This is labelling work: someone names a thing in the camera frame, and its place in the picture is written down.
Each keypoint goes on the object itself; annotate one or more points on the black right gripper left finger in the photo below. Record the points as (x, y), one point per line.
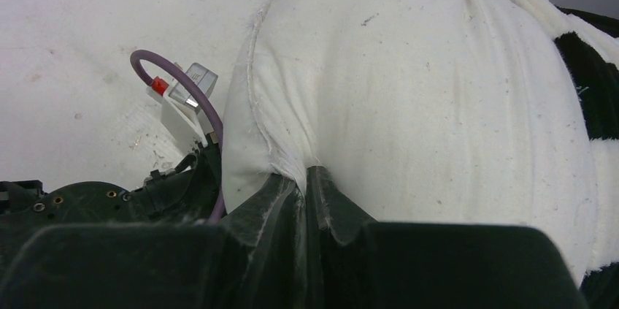
(246, 260)

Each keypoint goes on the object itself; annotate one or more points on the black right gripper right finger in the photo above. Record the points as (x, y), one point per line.
(355, 261)

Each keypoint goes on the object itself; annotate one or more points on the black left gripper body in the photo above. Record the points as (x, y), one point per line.
(188, 189)

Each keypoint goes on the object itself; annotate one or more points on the white pillow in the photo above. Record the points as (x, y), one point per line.
(440, 111)

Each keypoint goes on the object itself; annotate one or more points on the black white striped pillowcase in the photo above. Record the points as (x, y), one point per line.
(588, 44)

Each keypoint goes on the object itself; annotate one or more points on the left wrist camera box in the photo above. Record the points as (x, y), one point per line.
(181, 114)

